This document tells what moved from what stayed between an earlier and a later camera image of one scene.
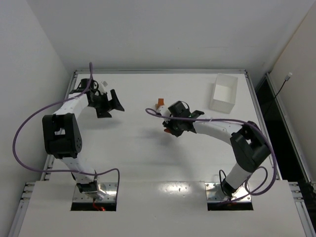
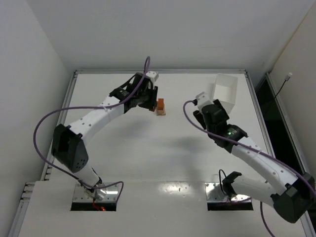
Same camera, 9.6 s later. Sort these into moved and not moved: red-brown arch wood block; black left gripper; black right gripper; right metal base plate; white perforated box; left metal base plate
Moved: black right gripper; black left gripper
Not moved: left metal base plate; white perforated box; red-brown arch wood block; right metal base plate
